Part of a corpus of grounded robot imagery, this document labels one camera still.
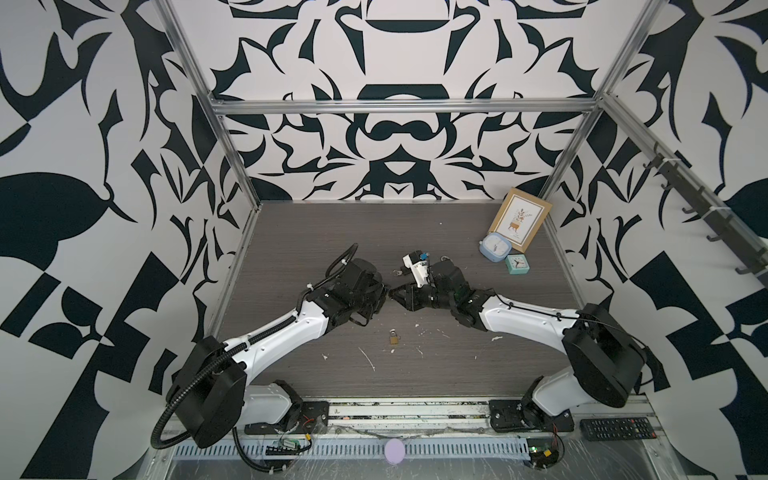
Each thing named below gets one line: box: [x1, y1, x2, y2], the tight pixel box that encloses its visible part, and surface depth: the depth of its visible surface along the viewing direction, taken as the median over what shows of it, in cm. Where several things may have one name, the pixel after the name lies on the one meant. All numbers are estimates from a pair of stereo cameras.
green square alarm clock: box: [505, 254, 531, 275], surface depth 104 cm
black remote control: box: [580, 417, 657, 441], surface depth 73 cm
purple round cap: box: [384, 438, 406, 465], surface depth 65 cm
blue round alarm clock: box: [479, 232, 512, 263], surface depth 107 cm
